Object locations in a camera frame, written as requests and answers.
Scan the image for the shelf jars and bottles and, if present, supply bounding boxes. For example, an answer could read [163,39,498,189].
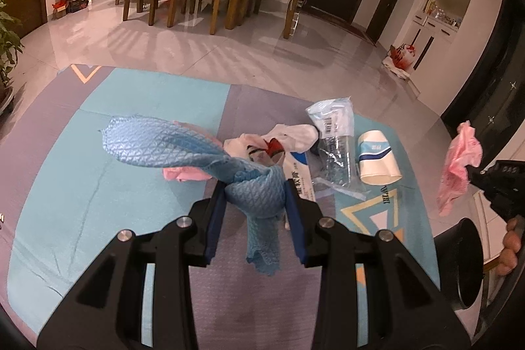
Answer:
[422,0,464,27]

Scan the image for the red gift bag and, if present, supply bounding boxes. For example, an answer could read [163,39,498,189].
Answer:
[389,42,417,70]

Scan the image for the pink plastic wrapper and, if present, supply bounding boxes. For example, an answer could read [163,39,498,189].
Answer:
[437,120,484,216]
[163,119,214,183]

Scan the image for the potted green plant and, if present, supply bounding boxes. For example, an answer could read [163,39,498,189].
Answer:
[0,0,25,115]

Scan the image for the white medicine box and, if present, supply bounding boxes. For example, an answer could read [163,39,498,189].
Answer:
[286,151,329,205]

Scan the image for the white paper cup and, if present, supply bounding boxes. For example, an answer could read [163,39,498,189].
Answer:
[355,131,403,187]

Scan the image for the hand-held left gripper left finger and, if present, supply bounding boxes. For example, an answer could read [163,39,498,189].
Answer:
[37,180,228,350]

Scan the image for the blue textured cloth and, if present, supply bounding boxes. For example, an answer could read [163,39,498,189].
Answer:
[100,114,288,277]

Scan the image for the black trash bin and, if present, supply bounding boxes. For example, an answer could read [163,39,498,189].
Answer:
[432,218,487,312]

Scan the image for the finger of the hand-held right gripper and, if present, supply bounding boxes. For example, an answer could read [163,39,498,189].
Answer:
[467,165,492,187]

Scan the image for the white plastic bag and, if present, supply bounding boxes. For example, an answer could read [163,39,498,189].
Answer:
[223,123,321,170]

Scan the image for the blue patterned play mat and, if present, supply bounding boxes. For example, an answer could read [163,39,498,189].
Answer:
[0,65,448,350]

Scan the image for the person's right hand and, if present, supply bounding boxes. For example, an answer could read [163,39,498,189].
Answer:
[494,216,525,277]

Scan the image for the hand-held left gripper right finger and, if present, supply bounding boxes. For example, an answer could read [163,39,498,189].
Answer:
[283,178,472,350]

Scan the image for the clear plastic bag blue print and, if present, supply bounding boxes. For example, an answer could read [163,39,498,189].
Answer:
[305,96,368,201]

